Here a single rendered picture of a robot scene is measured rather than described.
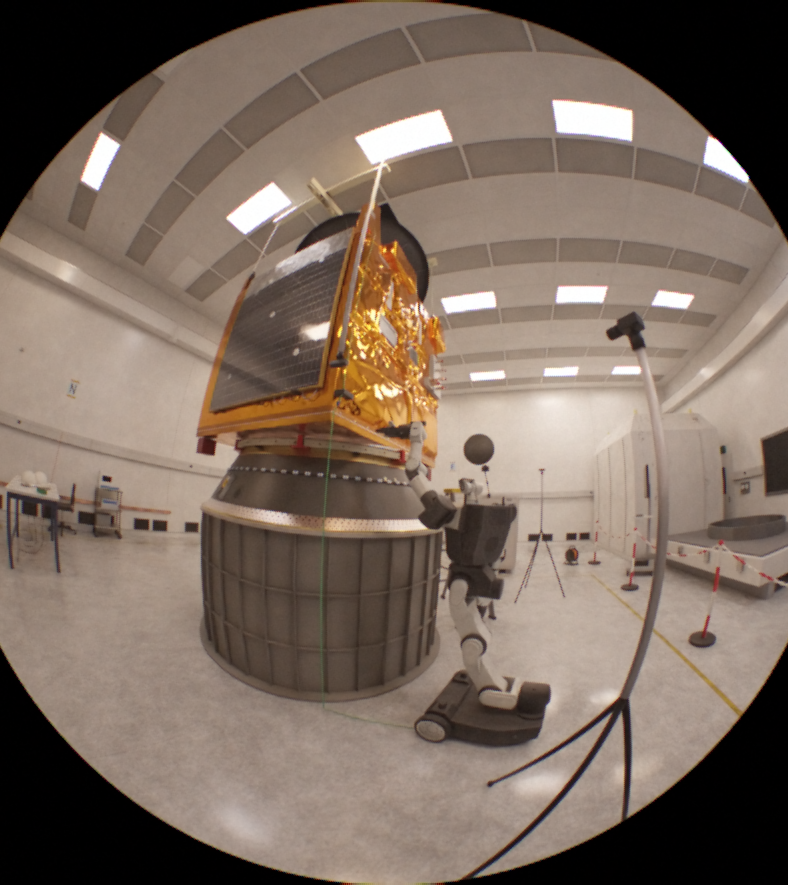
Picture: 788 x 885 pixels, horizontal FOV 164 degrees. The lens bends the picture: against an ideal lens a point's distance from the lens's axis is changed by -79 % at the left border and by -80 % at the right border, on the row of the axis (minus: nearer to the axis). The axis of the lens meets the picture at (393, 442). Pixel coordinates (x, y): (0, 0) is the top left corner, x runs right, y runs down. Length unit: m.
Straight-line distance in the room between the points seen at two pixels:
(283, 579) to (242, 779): 1.18
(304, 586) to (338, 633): 0.37
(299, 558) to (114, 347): 5.92
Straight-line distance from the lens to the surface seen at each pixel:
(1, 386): 6.67
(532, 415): 9.82
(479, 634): 1.54
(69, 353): 6.59
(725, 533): 5.47
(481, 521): 1.25
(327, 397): 1.53
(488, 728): 1.68
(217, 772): 1.66
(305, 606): 1.71
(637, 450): 6.77
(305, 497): 1.67
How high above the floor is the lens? 1.36
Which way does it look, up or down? 12 degrees up
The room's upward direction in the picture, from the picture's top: 3 degrees clockwise
